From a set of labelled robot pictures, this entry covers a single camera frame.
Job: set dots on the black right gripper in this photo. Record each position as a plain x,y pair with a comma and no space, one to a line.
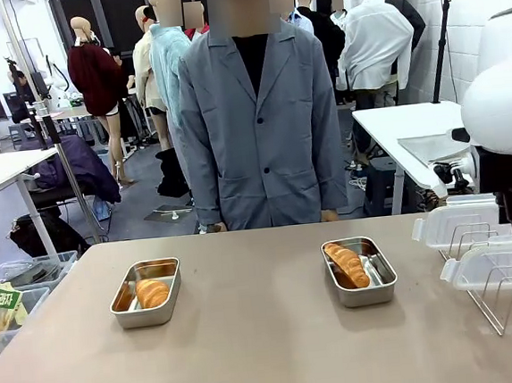
509,169

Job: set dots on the clear plastic container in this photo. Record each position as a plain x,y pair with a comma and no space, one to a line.
491,265

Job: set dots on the clear plastic container lid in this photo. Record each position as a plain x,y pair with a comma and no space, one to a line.
456,227

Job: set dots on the long striped bread loaf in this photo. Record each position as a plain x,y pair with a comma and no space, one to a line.
345,262

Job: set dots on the golden croissant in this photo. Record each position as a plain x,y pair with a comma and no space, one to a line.
152,292

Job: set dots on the person's left forearm grey sleeve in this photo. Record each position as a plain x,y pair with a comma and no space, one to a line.
331,171

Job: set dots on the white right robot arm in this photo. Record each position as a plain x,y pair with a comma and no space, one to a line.
500,107

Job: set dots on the person's right forearm grey sleeve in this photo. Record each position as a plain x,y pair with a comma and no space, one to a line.
202,182

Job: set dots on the person's left hand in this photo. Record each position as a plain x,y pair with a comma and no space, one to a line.
329,216

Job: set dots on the person's right hand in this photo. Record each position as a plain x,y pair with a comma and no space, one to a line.
216,227

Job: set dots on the black bag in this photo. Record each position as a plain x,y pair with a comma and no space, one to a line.
49,234

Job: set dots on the clear plastic storage bin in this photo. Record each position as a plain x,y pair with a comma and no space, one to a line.
9,343
43,268

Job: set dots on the green labelled snack bag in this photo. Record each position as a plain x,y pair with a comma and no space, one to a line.
1,298

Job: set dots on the slanted aluminium pole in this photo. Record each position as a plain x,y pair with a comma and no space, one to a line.
68,172

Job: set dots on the grey metal sheet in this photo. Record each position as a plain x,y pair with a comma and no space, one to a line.
431,147

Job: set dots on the dark purple coat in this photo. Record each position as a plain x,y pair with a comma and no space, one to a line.
88,170

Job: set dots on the seated person in dark top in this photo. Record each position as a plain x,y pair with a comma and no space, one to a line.
21,97

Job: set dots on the black box under table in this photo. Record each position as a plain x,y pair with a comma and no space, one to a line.
379,187

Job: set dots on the white table with grey sheet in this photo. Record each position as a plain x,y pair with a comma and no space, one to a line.
393,121

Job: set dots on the rectangular stainless steel container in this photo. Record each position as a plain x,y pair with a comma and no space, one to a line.
159,316
364,297

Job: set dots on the mannequin in dark red sweater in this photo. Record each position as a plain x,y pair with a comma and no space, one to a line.
94,80

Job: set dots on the black tripod stand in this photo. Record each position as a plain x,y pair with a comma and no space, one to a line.
441,50

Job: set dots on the mannequin in black coat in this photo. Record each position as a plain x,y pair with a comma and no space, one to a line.
413,21

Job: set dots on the mannequin in cream jacket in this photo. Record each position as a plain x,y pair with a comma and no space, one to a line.
145,75

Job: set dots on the mannequin in white shirt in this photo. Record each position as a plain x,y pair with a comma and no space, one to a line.
373,42

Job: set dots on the mannequin in light blue shirt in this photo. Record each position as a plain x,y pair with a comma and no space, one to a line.
166,65

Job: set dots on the mannequin in black jacket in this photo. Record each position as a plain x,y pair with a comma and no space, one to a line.
325,37

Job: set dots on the person in grey coat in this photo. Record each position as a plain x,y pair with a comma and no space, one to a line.
261,146

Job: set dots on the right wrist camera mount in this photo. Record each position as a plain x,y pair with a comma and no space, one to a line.
460,169

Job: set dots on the metal mannequin base plate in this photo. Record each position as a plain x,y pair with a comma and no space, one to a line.
164,215

